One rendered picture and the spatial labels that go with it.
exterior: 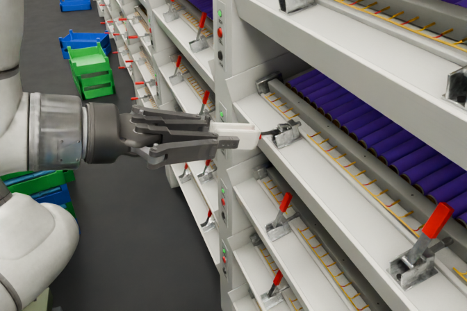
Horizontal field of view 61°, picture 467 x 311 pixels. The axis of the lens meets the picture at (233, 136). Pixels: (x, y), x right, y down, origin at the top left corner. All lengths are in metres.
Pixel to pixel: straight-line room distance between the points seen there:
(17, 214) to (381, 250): 0.72
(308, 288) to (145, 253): 0.89
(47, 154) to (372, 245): 0.37
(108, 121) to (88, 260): 1.07
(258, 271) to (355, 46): 0.63
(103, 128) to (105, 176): 1.38
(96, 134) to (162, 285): 0.96
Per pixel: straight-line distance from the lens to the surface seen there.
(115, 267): 1.46
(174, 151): 0.48
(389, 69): 0.38
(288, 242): 0.73
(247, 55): 0.71
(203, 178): 1.16
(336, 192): 0.53
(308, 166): 0.56
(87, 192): 1.78
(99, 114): 0.48
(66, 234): 0.98
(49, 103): 0.48
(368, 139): 0.57
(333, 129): 0.58
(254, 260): 0.95
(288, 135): 0.60
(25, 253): 0.94
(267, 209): 0.78
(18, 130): 0.46
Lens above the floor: 1.09
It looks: 33 degrees down
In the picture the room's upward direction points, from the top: straight up
